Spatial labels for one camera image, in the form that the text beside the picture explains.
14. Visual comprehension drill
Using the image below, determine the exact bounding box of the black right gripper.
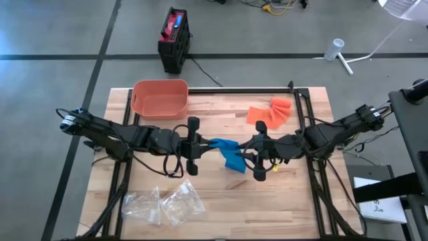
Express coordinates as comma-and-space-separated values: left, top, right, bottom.
237, 120, 280, 183

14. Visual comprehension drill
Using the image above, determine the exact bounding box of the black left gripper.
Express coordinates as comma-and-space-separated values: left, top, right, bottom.
180, 116, 222, 177

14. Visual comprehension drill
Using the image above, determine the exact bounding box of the blue elastic bandage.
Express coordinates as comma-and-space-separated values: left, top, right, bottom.
209, 137, 247, 175

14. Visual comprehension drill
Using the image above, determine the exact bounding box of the orange elastic bandage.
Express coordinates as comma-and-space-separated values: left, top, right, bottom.
246, 97, 293, 130

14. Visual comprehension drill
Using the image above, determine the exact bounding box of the clear plastic bag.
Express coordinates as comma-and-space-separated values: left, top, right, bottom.
159, 179, 207, 227
120, 186, 162, 226

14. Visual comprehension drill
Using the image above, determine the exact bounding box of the orange plastic basin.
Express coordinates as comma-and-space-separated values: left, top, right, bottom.
130, 78, 190, 121

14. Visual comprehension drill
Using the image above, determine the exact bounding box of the red and black power station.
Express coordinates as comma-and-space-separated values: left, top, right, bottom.
157, 6, 193, 75

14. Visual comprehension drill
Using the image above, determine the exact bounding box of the grey cabinet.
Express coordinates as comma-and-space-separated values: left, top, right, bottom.
346, 163, 396, 183

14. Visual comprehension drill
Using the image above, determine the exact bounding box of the white stand base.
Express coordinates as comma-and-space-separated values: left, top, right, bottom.
312, 18, 407, 76

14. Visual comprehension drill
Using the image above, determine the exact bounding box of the white plastic cylinder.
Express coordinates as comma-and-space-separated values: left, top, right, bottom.
323, 37, 346, 62

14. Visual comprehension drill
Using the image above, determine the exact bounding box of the white cardboard box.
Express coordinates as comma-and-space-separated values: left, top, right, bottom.
353, 176, 409, 225

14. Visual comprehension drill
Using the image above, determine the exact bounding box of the black equipment cart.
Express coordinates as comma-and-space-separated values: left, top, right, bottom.
352, 78, 428, 241

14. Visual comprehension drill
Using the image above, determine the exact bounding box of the white printed paper sheet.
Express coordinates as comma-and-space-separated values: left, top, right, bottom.
377, 0, 428, 23

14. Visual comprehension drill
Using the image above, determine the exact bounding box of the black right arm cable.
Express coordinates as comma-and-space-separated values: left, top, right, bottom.
241, 142, 280, 175

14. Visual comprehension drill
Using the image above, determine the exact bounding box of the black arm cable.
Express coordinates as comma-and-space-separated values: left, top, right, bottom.
241, 142, 280, 175
162, 124, 185, 179

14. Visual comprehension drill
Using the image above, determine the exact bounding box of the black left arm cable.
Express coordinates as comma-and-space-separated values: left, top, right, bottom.
162, 124, 185, 179

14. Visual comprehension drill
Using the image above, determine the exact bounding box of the black aluminium table frame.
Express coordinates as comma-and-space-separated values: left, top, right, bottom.
78, 80, 367, 241

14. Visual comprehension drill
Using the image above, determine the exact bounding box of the black power cable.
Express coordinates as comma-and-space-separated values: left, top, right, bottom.
189, 56, 224, 88

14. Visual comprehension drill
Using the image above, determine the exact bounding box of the black loose cable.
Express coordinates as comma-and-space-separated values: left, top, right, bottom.
342, 125, 401, 155

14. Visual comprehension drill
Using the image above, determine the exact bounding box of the yellow floor cable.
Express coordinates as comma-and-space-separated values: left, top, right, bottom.
261, 0, 296, 17

